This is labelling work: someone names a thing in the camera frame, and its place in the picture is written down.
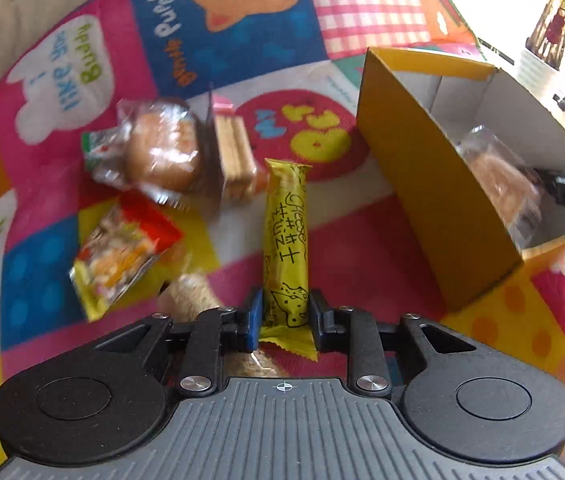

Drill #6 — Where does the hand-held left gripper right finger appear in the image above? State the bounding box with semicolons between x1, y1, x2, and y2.
309;289;478;393

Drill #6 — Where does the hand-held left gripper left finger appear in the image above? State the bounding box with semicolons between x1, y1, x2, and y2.
97;287;264;395

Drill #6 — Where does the sesame stick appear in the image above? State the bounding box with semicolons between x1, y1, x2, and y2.
156;270;283;378

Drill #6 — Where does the round bread bun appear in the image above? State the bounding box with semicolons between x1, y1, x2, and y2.
455;125;545;251
90;97;223;208

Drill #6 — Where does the yellow cheese snack bar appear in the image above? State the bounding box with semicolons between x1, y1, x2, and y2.
258;157;320;361

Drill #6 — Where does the red and yellow snack packet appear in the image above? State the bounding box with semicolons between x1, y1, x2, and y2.
69;191;186;322

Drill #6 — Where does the yellow cardboard box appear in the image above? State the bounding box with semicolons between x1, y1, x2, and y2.
355;46;565;315

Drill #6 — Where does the clear biscuit packet pink label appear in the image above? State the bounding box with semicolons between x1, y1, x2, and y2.
208;82;263;206

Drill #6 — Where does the small red green candy packet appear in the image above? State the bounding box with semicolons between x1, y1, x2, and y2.
81;127;130;171

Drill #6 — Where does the colourful cartoon play mat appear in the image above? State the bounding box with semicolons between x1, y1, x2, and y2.
0;0;565;480

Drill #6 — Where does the grey sofa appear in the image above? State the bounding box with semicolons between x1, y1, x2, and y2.
0;0;133;126

